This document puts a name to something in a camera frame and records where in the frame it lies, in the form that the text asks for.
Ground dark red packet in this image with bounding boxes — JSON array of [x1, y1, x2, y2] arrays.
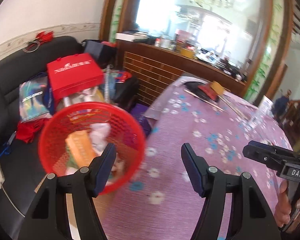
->
[[184, 82, 219, 103]]

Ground red mesh trash basket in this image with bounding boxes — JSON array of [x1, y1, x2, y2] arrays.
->
[[38, 102, 145, 194]]

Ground red gift bag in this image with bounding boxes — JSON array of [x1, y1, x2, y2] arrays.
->
[[47, 53, 104, 103]]

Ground white lotion tube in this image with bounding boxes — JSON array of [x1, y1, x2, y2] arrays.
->
[[248, 96, 273, 128]]

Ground person's right hand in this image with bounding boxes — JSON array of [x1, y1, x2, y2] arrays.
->
[[274, 180, 300, 228]]

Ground wooden chopstick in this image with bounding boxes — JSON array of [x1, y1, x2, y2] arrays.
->
[[184, 89, 224, 112]]

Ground yellow tin on counter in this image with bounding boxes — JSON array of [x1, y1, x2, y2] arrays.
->
[[180, 48, 195, 59]]

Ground wooden cabinet counter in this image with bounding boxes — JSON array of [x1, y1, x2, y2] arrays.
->
[[116, 40, 245, 106]]

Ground yellow plastic box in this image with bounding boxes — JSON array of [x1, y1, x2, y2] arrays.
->
[[210, 81, 224, 96]]

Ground red ribbon keyring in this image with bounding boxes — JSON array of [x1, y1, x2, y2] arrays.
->
[[23, 31, 54, 53]]

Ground black leather sofa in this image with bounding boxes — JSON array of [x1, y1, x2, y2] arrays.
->
[[0, 36, 86, 240]]

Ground wrapped chopsticks pack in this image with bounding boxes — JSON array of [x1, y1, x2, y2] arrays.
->
[[219, 95, 248, 121]]

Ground colourful glossy shopping bag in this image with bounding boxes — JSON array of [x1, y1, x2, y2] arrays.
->
[[19, 76, 52, 123]]

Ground orange medicine box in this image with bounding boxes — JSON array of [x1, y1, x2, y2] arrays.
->
[[65, 130, 96, 168]]

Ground purple floral tablecloth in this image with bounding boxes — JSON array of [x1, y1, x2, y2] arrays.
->
[[102, 80, 290, 239]]

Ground dark jacket on banister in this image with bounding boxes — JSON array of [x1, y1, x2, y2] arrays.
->
[[273, 89, 292, 122]]

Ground dark navy shopping bag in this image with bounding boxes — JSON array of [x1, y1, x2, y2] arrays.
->
[[82, 40, 117, 68]]

